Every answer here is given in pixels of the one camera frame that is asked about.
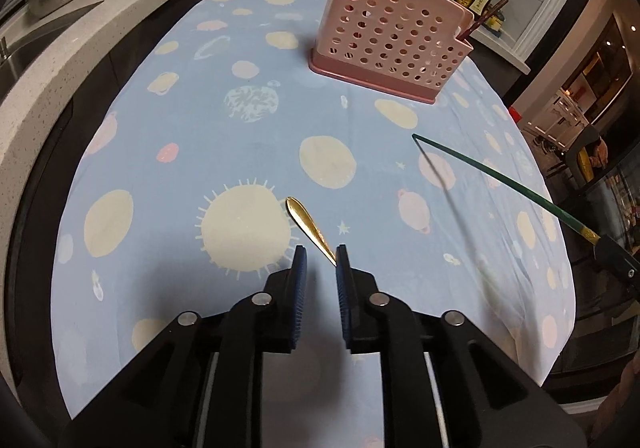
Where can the small yellow condiment bottle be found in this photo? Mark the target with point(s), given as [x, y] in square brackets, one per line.
[496, 18]

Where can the pink perforated utensil holder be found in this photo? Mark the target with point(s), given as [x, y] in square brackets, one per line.
[390, 43]

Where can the red paper item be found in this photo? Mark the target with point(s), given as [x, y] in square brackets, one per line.
[515, 116]

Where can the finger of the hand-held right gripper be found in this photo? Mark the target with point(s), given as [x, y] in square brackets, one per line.
[620, 265]

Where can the gold flower spoon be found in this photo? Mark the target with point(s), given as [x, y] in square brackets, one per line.
[302, 220]

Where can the dark chair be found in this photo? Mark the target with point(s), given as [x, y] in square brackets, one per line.
[587, 153]

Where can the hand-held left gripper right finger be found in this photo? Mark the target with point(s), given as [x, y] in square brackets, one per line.
[344, 298]

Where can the stainless steel sink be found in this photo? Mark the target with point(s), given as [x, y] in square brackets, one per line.
[30, 43]

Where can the thick green chopstick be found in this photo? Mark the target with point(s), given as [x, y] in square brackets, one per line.
[500, 178]

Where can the person's right hand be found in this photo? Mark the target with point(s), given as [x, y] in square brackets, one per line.
[620, 408]

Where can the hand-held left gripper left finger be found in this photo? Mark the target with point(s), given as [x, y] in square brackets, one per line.
[299, 298]

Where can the blue planet print tablecloth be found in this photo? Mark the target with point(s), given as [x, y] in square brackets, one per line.
[200, 128]

